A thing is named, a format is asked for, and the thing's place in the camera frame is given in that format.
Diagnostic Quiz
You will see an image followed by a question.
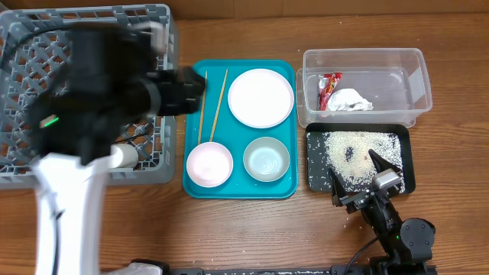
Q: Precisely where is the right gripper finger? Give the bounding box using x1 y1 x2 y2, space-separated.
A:
368 149 401 176
329 167 348 206

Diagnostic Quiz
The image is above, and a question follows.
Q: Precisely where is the white rice pile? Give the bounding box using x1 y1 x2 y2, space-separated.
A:
306 131 403 193

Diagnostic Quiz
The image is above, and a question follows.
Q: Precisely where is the white tissue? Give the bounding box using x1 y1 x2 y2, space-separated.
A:
327 89 373 112

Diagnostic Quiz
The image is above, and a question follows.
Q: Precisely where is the grey round bowl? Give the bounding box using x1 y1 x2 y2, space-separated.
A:
243 137 290 183

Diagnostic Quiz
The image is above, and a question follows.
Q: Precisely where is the pink shallow bowl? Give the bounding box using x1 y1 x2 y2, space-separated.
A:
186 142 234 188

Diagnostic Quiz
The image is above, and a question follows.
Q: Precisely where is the white paper cup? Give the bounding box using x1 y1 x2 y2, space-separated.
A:
110 144 139 168

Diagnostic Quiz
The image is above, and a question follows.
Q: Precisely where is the red snack wrapper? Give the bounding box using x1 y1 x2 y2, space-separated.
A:
318 73 342 111

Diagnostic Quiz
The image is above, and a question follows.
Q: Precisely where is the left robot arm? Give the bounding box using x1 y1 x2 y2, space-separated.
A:
27 22 206 274

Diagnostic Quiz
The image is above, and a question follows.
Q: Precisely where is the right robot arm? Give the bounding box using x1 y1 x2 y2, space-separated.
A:
329 150 437 274

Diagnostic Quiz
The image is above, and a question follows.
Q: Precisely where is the grey plastic dishwasher rack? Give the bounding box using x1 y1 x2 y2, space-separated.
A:
1 4 179 189

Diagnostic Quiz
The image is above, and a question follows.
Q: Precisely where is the black rectangular tray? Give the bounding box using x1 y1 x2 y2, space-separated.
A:
306 123 416 194

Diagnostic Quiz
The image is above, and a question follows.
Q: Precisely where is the teal plastic serving tray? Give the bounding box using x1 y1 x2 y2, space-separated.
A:
182 60 299 199

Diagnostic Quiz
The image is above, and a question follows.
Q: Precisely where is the large white round plate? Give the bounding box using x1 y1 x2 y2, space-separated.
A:
228 69 295 128

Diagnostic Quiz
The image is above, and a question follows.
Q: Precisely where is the clear plastic bin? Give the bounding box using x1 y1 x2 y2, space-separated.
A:
296 48 432 128

